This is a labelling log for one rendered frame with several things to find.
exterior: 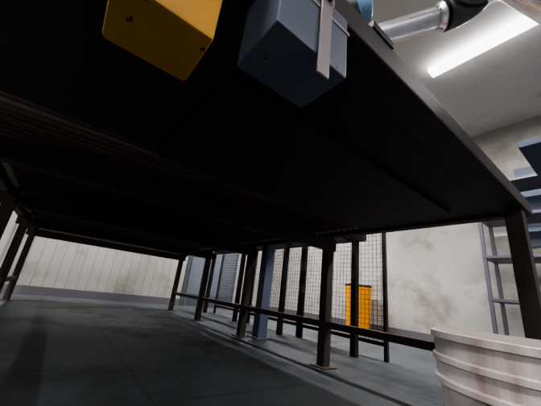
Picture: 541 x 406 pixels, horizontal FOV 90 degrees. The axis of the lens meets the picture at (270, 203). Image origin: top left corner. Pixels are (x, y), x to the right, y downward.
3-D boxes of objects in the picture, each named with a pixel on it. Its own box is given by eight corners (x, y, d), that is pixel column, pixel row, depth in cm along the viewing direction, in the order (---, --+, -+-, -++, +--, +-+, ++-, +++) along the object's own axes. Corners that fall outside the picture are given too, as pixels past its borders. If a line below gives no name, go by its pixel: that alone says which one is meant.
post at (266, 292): (271, 340, 249) (293, 121, 326) (256, 339, 239) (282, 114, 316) (261, 336, 262) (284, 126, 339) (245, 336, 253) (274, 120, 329)
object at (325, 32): (354, 94, 38) (355, 4, 44) (279, 32, 31) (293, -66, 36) (299, 126, 47) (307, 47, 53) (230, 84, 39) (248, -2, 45)
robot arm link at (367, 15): (365, 19, 90) (332, 26, 92) (370, -16, 80) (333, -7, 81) (369, 37, 88) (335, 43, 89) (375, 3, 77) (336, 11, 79)
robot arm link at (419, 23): (466, 9, 97) (332, 49, 102) (483, -24, 87) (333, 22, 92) (480, 32, 93) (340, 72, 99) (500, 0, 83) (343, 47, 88)
